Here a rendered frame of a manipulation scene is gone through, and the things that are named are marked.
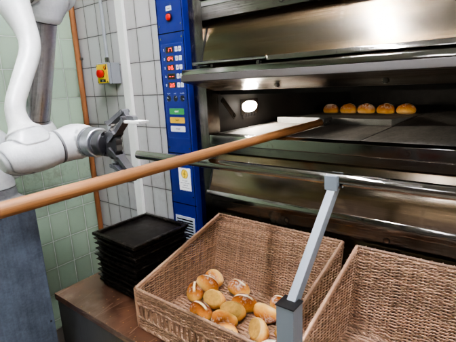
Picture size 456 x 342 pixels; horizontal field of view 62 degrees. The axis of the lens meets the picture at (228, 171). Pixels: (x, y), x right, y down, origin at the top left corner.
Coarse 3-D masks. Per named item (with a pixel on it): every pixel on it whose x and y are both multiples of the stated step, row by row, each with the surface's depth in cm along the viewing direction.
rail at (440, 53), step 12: (300, 60) 111; (312, 60) 108; (324, 60) 106; (336, 60) 104; (348, 60) 102; (360, 60) 100; (372, 60) 98; (384, 60) 96; (192, 72) 137; (204, 72) 134; (216, 72) 130; (228, 72) 127
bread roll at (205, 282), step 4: (200, 276) 144; (204, 276) 144; (208, 276) 144; (196, 280) 145; (200, 280) 143; (204, 280) 143; (208, 280) 143; (212, 280) 144; (200, 284) 143; (204, 284) 142; (208, 284) 143; (212, 284) 143; (216, 284) 145; (204, 288) 142; (208, 288) 142; (212, 288) 143; (216, 288) 144
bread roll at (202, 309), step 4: (196, 300) 134; (192, 304) 133; (196, 304) 131; (200, 304) 131; (204, 304) 131; (192, 308) 131; (196, 308) 130; (200, 308) 130; (204, 308) 130; (208, 308) 130; (192, 312) 131; (196, 312) 130; (200, 312) 129; (204, 312) 129; (208, 312) 129; (204, 316) 128; (208, 316) 129
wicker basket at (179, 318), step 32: (224, 224) 157; (256, 224) 147; (192, 256) 148; (224, 256) 156; (256, 256) 147; (288, 256) 139; (320, 256) 131; (224, 288) 150; (256, 288) 146; (288, 288) 138; (320, 288) 115; (160, 320) 122; (192, 320) 111
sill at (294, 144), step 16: (272, 144) 139; (288, 144) 135; (304, 144) 131; (320, 144) 127; (336, 144) 124; (352, 144) 121; (368, 144) 118; (384, 144) 117; (400, 144) 116; (416, 160) 110; (432, 160) 107; (448, 160) 105
